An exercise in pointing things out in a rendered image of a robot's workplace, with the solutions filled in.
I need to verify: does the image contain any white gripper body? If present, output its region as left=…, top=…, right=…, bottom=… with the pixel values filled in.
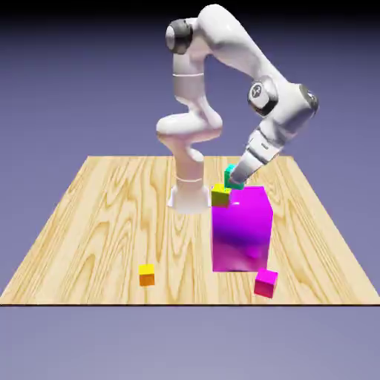
left=229, top=150, right=266, bottom=186

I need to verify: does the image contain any small teal cube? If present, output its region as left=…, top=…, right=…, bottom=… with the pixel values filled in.
left=223, top=163, right=246, bottom=191

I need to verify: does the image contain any small yellow-green cube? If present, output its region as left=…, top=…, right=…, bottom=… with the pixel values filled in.
left=211, top=183, right=233, bottom=209

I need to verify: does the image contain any small pink cube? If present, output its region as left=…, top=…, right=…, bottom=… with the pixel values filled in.
left=253, top=267, right=279, bottom=298

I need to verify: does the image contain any small orange cube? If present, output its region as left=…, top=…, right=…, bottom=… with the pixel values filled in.
left=138, top=263, right=156, bottom=287

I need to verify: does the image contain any large magenta box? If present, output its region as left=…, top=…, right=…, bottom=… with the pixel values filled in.
left=211, top=186, right=274, bottom=273

